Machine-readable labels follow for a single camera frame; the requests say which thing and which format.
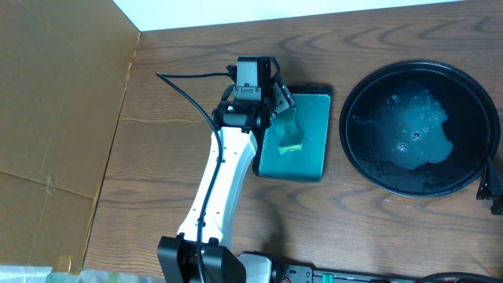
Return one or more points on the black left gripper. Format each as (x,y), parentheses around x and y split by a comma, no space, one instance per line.
(281,96)

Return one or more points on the green yellow sponge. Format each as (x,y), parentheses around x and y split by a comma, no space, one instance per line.
(289,133)

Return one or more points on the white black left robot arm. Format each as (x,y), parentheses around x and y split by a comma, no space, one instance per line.
(201,249)

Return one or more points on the round black serving tray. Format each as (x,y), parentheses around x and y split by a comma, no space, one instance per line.
(419,128)

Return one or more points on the brown cardboard sheet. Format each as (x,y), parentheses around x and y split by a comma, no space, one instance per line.
(65,66)

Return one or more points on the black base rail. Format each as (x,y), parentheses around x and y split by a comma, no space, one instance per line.
(298,272)

